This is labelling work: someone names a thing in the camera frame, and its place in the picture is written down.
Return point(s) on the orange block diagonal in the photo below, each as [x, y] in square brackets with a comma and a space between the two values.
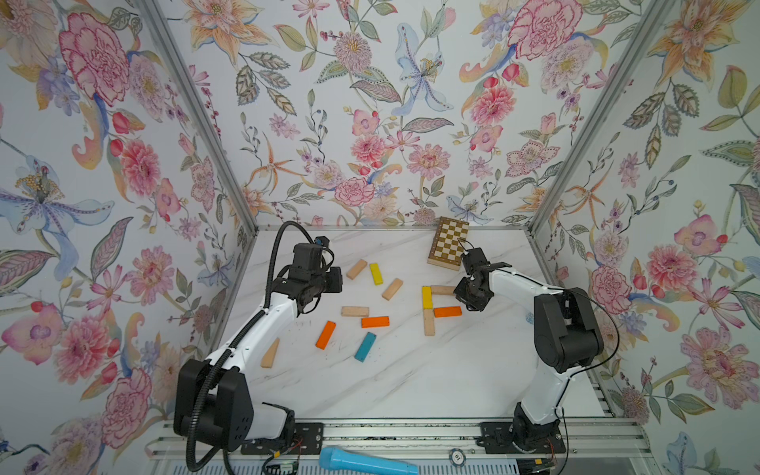
[326, 335]

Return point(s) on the natural wood block diagonal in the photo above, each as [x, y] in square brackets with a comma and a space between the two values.
[392, 289]

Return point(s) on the aluminium left corner post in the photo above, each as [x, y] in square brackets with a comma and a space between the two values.
[179, 71]

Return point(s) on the teal block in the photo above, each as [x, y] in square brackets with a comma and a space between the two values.
[365, 347]

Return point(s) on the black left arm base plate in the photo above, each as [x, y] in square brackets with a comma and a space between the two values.
[300, 438]

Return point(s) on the blue microphone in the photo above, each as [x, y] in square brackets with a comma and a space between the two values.
[336, 459]

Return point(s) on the orange block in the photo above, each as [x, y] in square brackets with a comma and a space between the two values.
[375, 322]
[447, 312]

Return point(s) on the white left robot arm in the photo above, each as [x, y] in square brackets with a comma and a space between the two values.
[214, 409]

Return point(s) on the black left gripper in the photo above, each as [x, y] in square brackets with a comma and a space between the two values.
[335, 287]

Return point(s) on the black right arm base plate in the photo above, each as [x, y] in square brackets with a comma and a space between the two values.
[522, 435]

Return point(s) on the natural wood block top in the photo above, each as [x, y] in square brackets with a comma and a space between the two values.
[442, 290]

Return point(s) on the yellow block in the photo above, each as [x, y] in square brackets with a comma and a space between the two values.
[376, 274]
[427, 298]

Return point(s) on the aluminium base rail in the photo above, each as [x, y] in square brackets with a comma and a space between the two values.
[407, 439]

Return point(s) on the wooden chessboard box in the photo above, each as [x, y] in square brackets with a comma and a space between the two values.
[447, 246]

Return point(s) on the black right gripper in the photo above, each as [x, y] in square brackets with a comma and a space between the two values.
[459, 295]

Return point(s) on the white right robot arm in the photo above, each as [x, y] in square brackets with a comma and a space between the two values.
[567, 339]

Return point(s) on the aluminium right corner post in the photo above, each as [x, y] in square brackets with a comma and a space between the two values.
[634, 52]

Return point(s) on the aluminium corner post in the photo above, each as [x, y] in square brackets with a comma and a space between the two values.
[179, 71]
[634, 52]

